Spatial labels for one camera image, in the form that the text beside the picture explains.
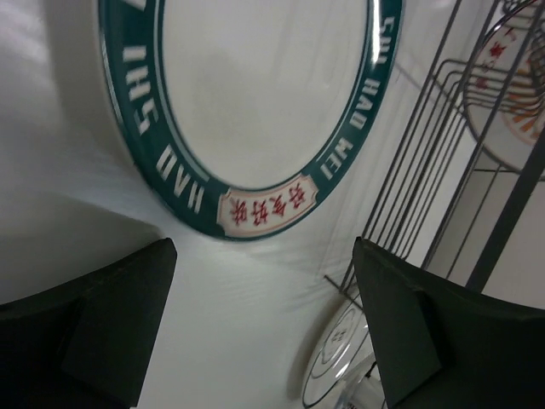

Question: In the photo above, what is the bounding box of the grey rimmed white plate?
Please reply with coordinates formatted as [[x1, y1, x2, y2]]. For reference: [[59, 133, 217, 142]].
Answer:
[[301, 288, 387, 408]]

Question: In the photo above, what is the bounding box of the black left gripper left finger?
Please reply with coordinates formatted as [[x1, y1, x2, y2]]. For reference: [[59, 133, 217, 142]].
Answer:
[[1, 239, 177, 408]]

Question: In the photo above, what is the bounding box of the orange sunburst pattern plate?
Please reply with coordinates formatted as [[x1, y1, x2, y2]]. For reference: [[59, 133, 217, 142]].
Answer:
[[462, 1, 544, 173]]

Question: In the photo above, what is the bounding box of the green rimmed white plate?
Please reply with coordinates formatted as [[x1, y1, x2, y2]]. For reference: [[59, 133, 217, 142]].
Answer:
[[97, 1, 404, 241]]

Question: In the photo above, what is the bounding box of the metal wire dish rack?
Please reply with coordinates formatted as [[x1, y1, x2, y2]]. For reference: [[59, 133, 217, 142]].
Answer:
[[317, 1, 544, 304]]

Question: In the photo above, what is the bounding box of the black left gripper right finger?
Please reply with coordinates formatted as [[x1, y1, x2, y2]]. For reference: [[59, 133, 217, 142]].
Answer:
[[353, 238, 544, 408]]

